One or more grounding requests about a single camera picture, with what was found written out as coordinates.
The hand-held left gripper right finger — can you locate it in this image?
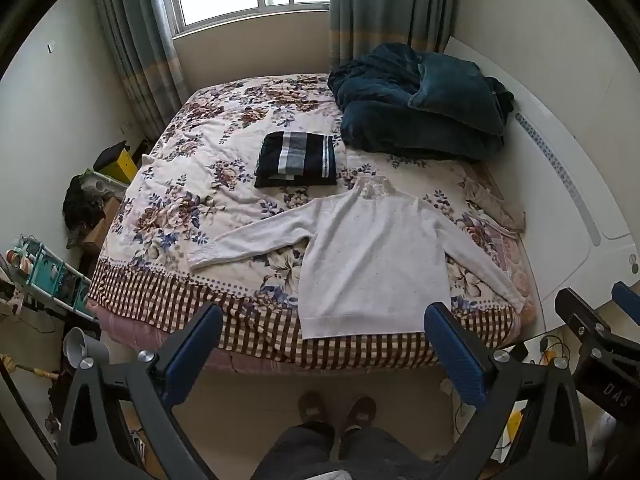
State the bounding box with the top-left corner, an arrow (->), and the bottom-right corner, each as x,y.
423,301 -> 589,480

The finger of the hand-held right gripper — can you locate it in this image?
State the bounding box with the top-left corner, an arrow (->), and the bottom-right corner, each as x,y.
553,287 -> 626,361
610,281 -> 640,326

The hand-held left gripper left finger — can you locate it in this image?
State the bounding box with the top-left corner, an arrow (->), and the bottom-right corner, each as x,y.
56,301 -> 224,480

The white knit sweater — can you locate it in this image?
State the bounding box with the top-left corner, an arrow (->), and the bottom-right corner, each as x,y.
187,176 -> 527,341

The yellow packet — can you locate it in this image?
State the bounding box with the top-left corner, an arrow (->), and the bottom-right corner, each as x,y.
505,402 -> 526,448

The person's right shoe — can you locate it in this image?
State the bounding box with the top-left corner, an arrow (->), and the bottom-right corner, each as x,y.
345,396 -> 378,433

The person's shoe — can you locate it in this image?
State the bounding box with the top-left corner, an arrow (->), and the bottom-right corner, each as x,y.
345,396 -> 378,433
298,391 -> 328,428

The grey plastic cup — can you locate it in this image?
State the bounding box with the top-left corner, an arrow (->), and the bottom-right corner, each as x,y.
64,327 -> 108,368

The person's right leg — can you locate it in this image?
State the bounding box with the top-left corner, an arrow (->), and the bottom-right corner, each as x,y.
339,425 -> 437,480

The person's leg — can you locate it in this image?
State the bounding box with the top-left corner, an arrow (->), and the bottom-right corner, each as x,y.
339,425 -> 437,480
250,422 -> 337,480

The person's left shoe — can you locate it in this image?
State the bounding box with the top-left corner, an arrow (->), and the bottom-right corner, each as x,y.
298,391 -> 328,428

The person's left leg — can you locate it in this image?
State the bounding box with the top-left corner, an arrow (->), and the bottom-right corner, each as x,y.
250,422 -> 337,480

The cardboard box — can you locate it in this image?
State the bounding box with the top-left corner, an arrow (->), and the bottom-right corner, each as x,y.
82,197 -> 121,256

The floral checked blanket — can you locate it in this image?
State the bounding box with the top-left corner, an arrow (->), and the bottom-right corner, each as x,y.
86,74 -> 543,368

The teal shelf rack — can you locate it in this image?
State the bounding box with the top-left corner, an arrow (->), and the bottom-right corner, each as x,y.
15,234 -> 98,321

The yellow stick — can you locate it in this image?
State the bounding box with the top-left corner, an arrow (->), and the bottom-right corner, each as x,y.
0,352 -> 57,382

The white headboard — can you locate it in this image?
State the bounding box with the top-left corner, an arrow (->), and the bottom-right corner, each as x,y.
442,35 -> 640,331

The black crumpled cloth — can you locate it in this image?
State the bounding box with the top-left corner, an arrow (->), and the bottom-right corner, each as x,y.
62,175 -> 107,248

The yellow box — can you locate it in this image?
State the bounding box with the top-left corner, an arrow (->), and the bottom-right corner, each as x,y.
112,143 -> 146,183

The black bag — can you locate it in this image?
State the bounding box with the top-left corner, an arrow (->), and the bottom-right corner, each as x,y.
94,141 -> 130,171

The folded dark striped garment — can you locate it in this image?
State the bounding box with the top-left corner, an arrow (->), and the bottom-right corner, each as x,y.
253,131 -> 337,190

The dark teal fleece blanket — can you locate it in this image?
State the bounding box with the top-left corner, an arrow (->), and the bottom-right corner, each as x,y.
327,42 -> 516,162

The grey-green curtain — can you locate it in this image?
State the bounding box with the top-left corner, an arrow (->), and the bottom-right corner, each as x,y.
327,0 -> 458,73
90,0 -> 188,136

